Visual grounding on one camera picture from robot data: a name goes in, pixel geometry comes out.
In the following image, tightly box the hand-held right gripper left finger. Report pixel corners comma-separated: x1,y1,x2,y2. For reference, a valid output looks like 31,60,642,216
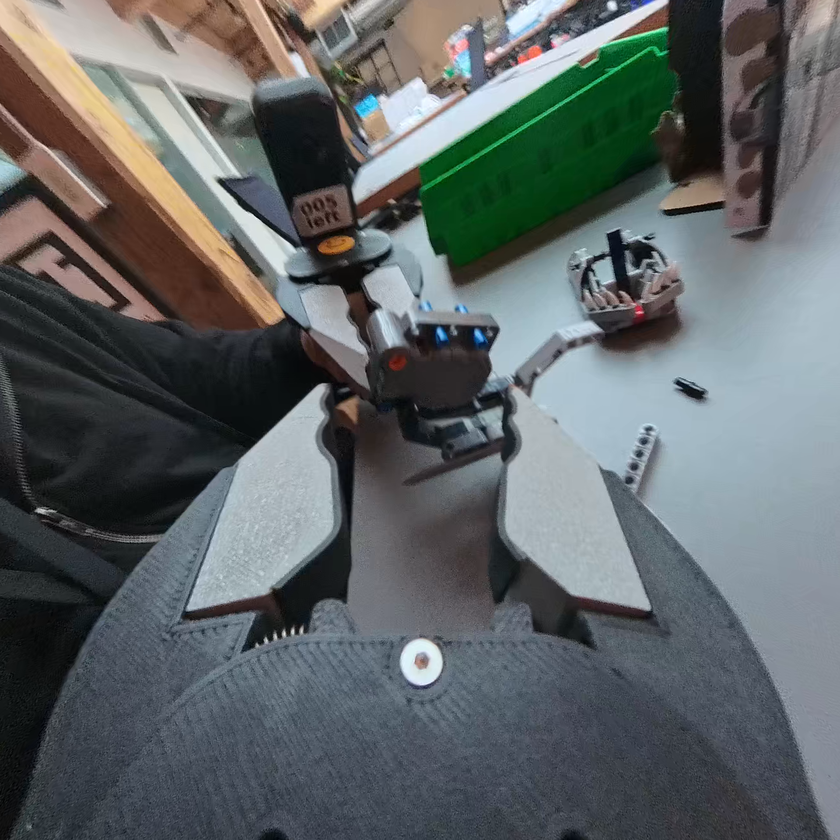
185,386,358,621

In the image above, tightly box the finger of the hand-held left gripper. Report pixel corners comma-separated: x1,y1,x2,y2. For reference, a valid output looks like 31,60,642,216
298,283,374,398
363,264,424,319

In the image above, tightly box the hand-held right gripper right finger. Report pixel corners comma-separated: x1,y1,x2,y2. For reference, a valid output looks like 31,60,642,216
495,387,654,621

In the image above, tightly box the grey lego motor assembly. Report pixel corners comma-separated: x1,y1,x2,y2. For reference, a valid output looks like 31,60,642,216
364,303,608,463

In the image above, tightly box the person's left forearm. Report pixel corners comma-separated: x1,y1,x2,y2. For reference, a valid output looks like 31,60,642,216
157,320,329,447

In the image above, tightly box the white lego beam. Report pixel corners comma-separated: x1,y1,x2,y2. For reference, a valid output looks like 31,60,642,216
620,423,660,493

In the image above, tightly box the grey lego subassembly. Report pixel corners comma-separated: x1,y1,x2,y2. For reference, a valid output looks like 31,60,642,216
566,228,685,332

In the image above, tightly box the person's left hand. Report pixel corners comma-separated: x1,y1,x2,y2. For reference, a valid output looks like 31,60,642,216
301,331,366,395

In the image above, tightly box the green plastic bin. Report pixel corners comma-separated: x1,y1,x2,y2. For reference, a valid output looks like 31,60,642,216
418,29,677,269

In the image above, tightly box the person's black jacket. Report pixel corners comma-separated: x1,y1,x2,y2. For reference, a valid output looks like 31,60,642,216
0,266,316,834

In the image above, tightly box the printed cardboard box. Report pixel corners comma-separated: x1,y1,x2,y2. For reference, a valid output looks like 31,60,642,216
659,0,840,237

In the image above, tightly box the wooden window frame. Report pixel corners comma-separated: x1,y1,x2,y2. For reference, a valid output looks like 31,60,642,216
0,0,293,329

